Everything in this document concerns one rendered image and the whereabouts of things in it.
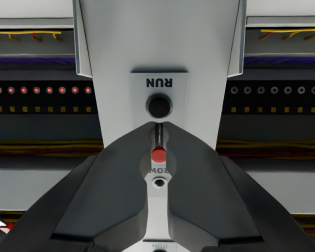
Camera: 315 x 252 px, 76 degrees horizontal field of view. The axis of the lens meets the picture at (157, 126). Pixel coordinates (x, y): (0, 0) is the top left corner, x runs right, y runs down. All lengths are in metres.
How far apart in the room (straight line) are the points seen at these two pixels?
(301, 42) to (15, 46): 0.27
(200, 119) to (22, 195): 0.20
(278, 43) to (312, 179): 0.14
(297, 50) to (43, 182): 0.28
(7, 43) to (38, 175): 0.13
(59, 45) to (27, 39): 0.03
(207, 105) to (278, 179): 0.12
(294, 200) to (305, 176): 0.03
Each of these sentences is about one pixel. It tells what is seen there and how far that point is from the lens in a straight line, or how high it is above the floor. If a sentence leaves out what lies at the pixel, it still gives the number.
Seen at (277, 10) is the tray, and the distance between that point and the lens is 0.19.
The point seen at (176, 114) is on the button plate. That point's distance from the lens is 0.15.
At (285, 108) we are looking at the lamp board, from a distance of 0.37.
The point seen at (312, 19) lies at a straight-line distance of 0.22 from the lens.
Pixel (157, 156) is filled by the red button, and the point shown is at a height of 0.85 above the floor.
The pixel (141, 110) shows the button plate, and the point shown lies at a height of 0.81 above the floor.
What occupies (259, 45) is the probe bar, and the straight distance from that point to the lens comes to 0.22.
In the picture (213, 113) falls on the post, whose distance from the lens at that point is 0.16.
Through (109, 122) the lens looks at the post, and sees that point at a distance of 0.16.
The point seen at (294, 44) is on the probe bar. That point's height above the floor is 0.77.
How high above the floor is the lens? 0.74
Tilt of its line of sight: 30 degrees up
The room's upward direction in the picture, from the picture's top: 180 degrees clockwise
